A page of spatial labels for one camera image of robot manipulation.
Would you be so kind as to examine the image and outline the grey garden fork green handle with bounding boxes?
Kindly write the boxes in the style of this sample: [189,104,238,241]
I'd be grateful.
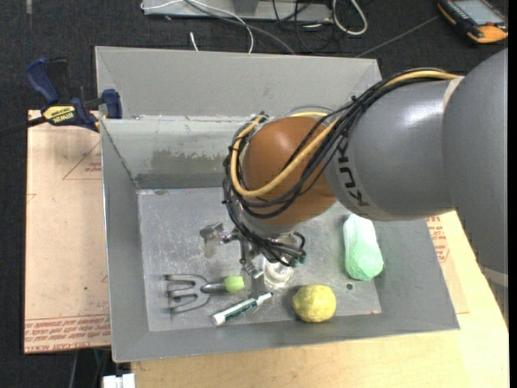
[163,273,246,315]

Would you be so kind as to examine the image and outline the yellow toy lemon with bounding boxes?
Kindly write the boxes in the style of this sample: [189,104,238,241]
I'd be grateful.
[291,284,338,323]

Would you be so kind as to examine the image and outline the brown cardboard board red print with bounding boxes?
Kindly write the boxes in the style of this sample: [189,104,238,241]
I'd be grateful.
[23,109,470,356]

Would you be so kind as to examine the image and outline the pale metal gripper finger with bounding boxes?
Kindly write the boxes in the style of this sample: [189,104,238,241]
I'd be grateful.
[199,221,228,259]
[241,258,265,304]

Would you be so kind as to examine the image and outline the grey metal bin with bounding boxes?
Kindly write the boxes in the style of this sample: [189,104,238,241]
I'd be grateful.
[95,45,460,364]

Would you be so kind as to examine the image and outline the clear glass cup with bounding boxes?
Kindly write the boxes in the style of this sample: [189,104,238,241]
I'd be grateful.
[262,255,296,291]

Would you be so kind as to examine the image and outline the pale green toy cabbage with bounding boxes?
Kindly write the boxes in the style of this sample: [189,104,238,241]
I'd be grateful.
[342,213,385,281]

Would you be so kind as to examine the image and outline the white marker pen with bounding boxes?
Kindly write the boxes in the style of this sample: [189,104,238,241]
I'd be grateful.
[212,292,275,327]

